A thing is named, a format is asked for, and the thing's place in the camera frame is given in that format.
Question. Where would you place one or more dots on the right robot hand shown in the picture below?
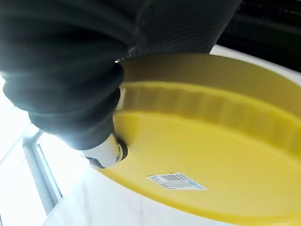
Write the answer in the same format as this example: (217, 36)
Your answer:
(63, 77)

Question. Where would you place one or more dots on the yellow plastic plate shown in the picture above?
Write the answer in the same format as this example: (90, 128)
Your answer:
(211, 146)

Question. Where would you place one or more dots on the black dishwasher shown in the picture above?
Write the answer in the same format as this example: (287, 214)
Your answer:
(265, 26)

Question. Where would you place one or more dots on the grey window frame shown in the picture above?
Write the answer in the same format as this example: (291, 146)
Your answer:
(40, 171)

